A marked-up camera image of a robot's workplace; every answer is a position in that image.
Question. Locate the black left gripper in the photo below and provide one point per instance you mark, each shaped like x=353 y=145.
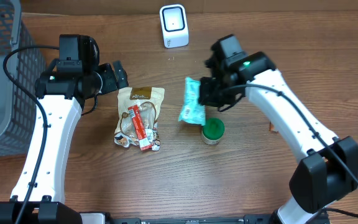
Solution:
x=111 y=78

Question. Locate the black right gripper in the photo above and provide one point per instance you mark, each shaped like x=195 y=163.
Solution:
x=206 y=92

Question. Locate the beige brown snack bag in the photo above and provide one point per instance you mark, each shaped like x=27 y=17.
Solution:
x=149 y=100

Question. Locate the teal snack packet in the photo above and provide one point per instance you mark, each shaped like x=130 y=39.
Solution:
x=192 y=112

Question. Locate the green lid small jar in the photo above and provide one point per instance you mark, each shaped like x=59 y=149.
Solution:
x=212 y=131

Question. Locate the red stick snack packet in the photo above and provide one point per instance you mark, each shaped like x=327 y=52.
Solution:
x=143 y=140

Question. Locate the orange small snack packet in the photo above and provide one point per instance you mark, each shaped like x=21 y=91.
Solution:
x=272 y=128

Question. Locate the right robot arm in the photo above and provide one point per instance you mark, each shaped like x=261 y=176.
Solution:
x=327 y=166

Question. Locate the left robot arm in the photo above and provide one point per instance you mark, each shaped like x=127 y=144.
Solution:
x=60 y=94

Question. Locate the grey plastic mesh basket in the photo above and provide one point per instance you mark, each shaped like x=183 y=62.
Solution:
x=17 y=110

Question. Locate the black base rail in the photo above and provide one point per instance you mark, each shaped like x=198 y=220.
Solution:
x=185 y=221

